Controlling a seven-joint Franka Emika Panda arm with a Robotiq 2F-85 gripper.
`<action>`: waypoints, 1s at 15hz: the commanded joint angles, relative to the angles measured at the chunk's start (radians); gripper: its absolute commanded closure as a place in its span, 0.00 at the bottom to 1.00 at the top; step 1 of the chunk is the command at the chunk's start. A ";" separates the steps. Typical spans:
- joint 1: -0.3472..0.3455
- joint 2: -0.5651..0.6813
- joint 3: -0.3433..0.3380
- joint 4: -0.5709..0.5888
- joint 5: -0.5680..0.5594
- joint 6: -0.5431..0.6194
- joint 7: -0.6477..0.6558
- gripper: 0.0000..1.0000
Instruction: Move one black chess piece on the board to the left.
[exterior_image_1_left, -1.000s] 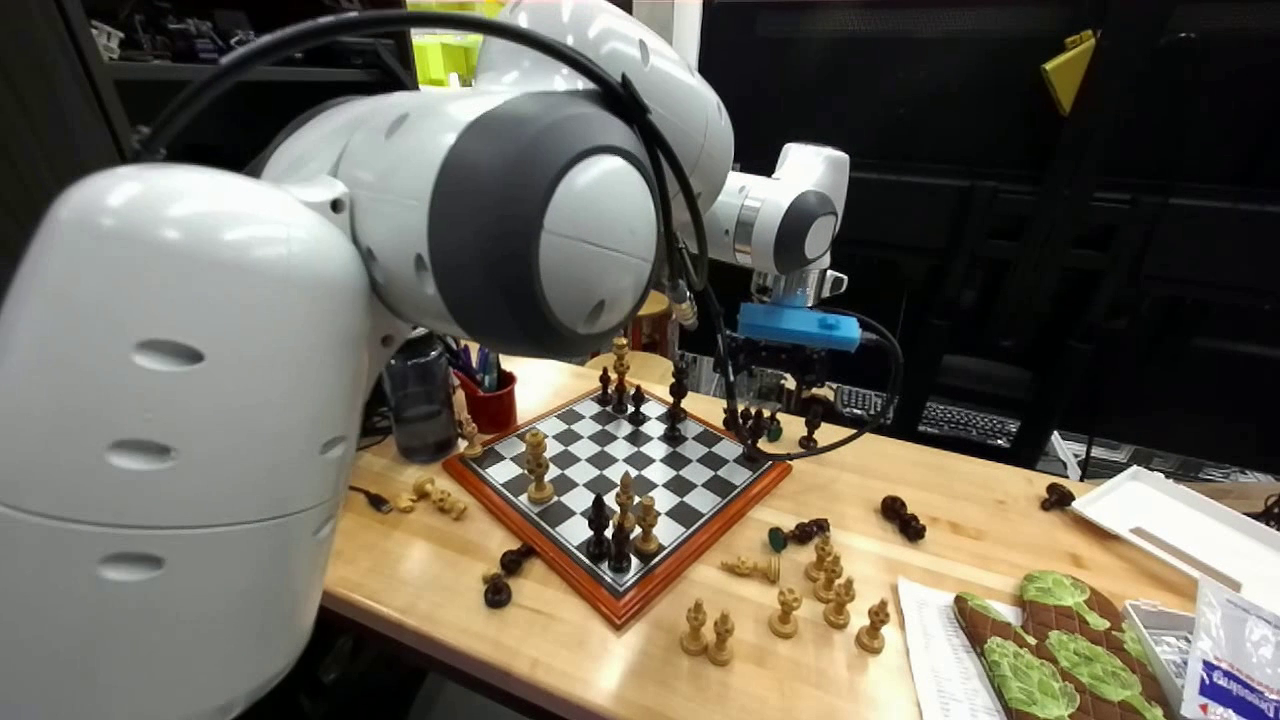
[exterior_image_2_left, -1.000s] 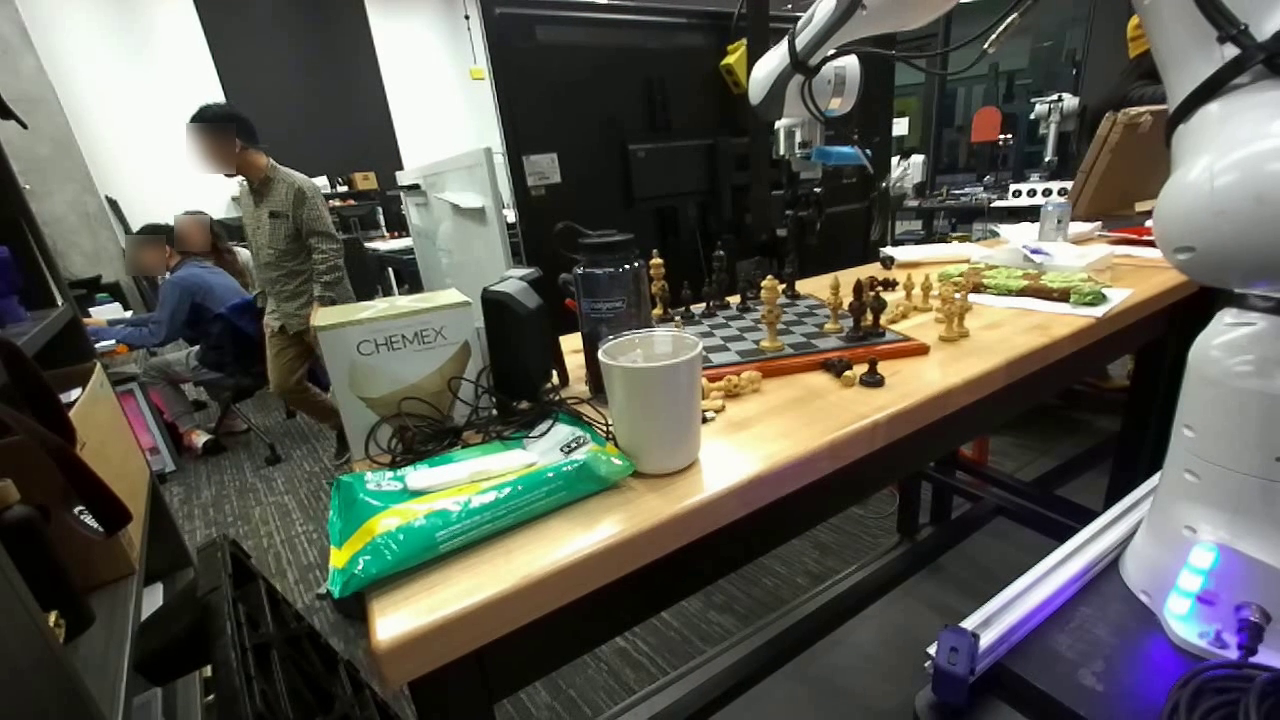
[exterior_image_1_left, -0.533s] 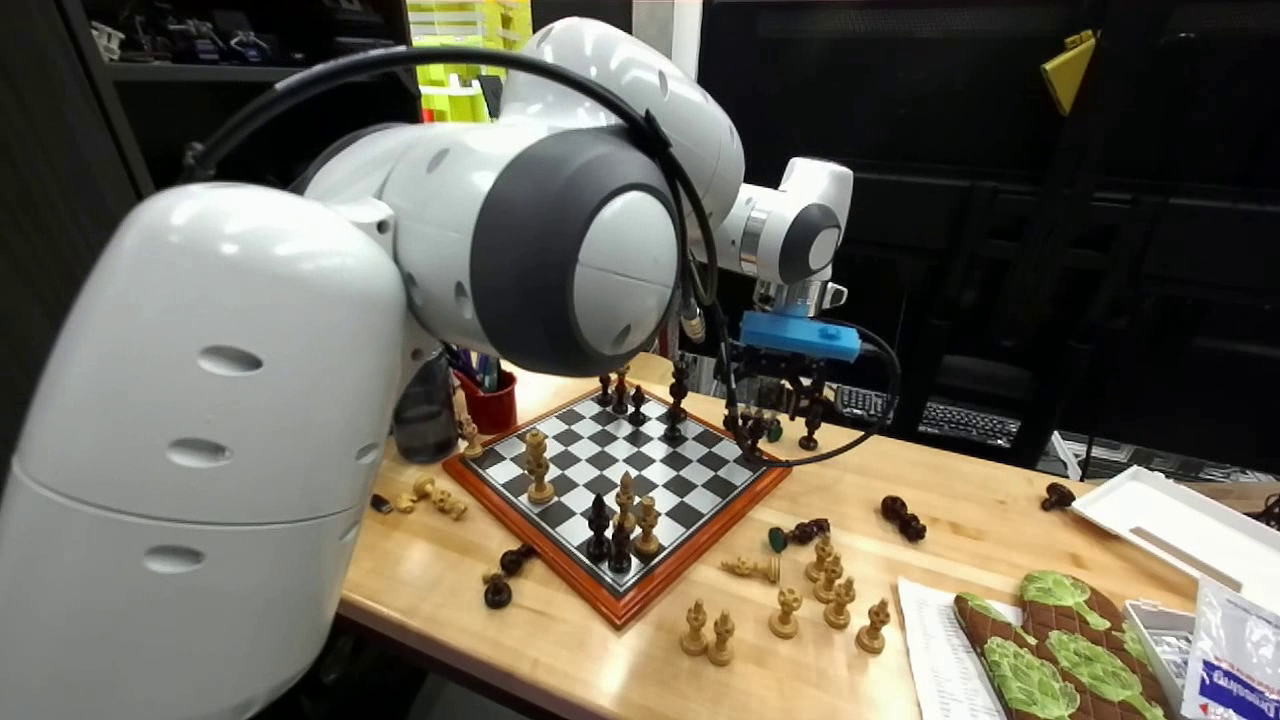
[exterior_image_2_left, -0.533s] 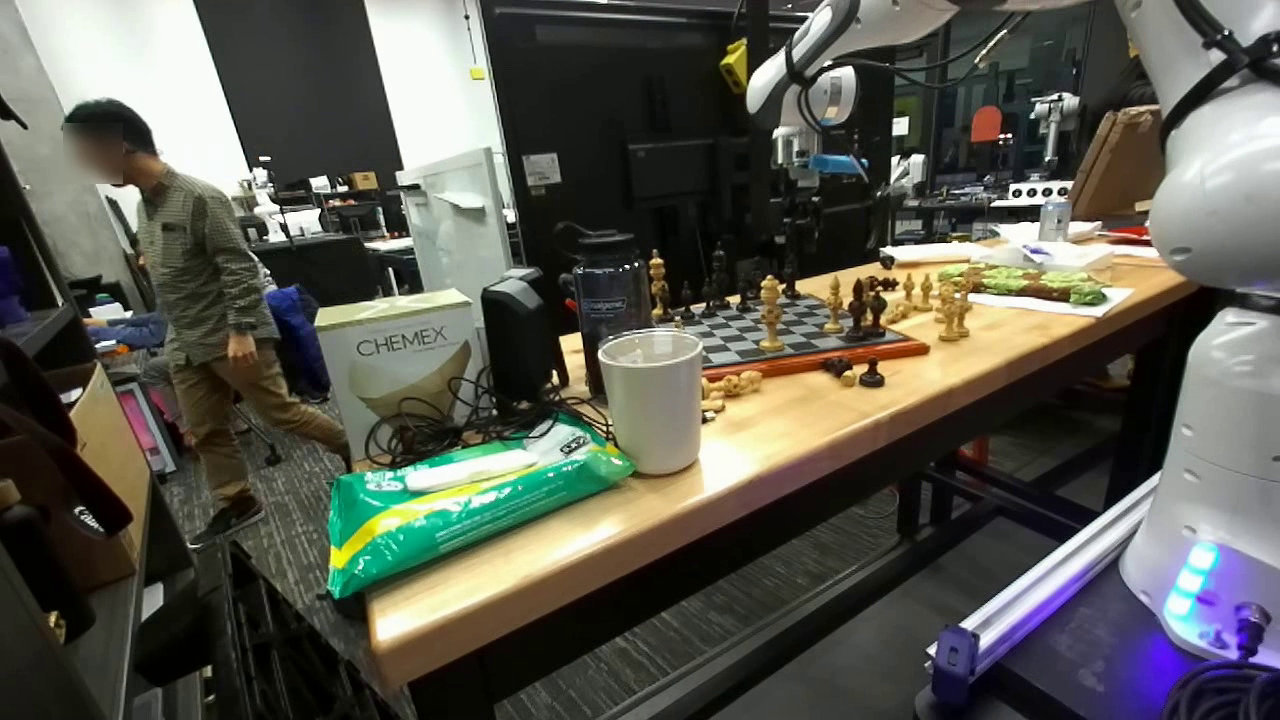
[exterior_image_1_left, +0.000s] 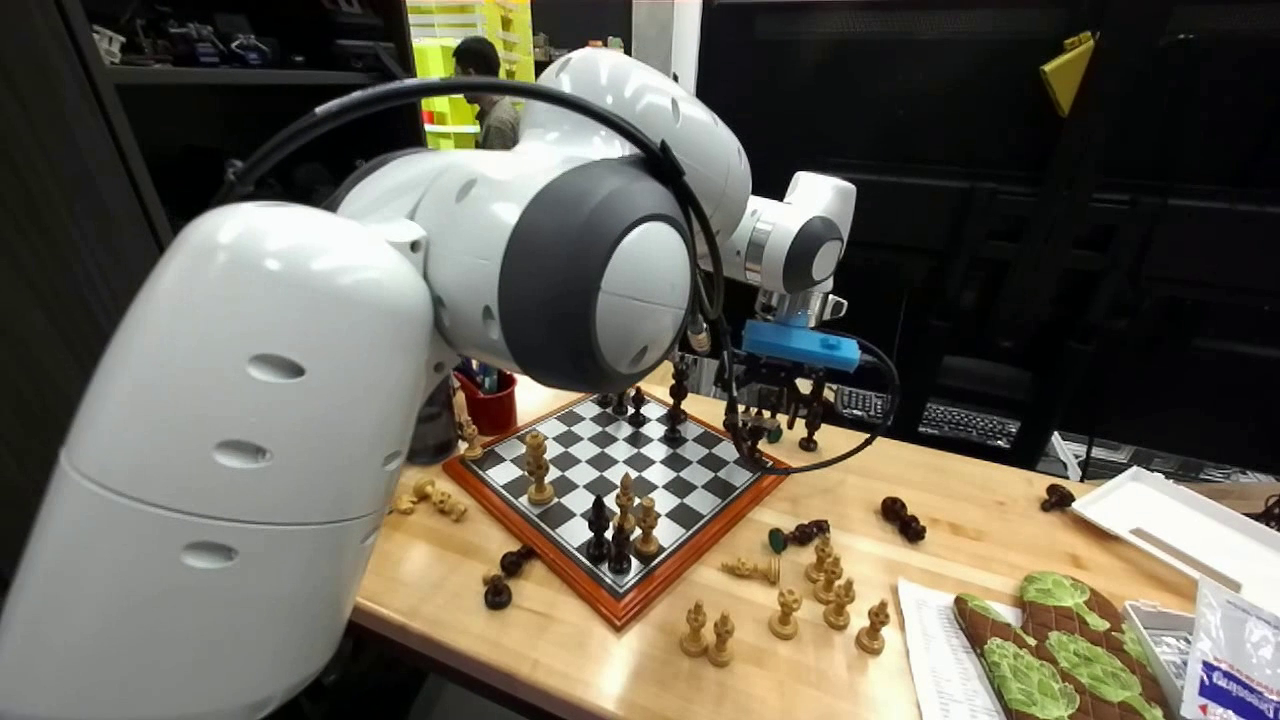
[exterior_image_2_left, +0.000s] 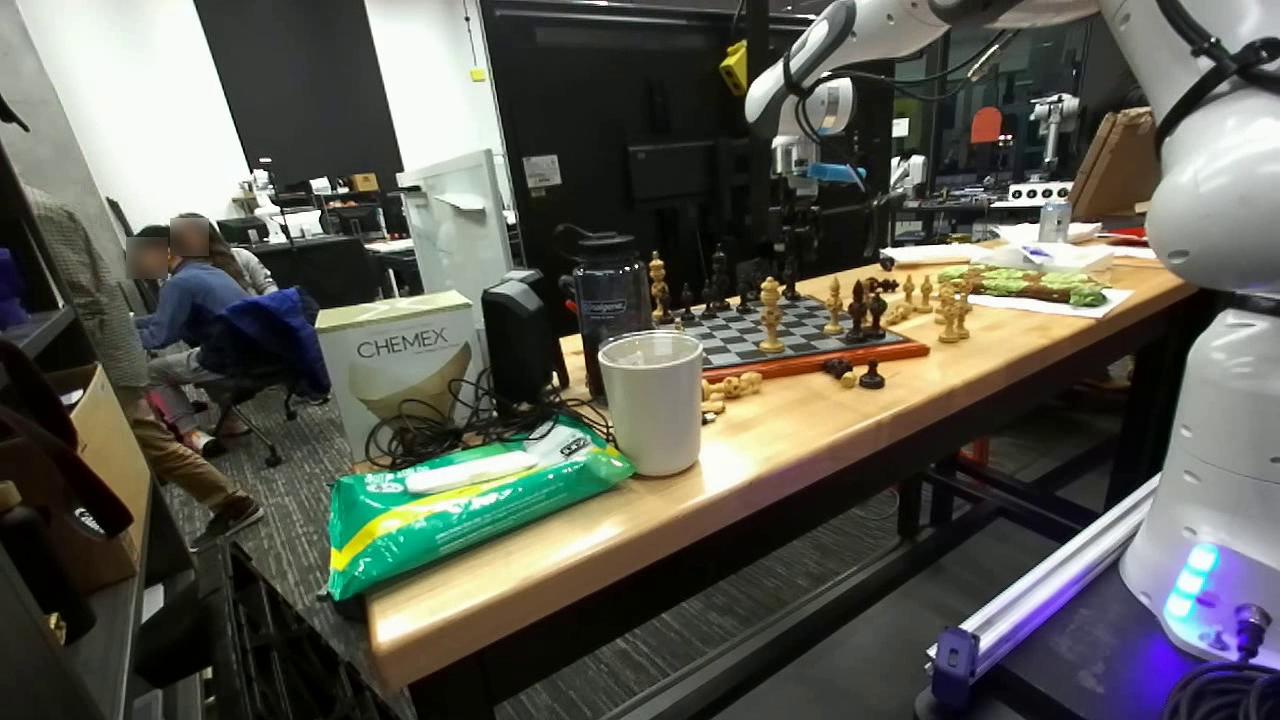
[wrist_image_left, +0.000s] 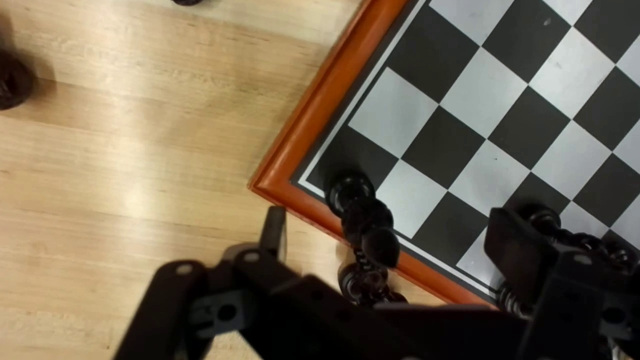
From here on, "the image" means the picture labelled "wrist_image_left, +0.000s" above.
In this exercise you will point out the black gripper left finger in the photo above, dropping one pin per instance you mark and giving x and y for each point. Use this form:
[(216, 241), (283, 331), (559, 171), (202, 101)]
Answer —
[(200, 307)]

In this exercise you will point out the black chess piece green base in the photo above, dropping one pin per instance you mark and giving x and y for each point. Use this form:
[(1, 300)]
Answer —
[(186, 3)]

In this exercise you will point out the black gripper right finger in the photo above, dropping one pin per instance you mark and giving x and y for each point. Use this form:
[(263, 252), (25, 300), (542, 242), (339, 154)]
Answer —
[(580, 300)]

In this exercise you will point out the chessboard with red-brown frame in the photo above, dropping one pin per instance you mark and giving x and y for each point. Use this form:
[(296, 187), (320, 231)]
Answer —
[(507, 127)]

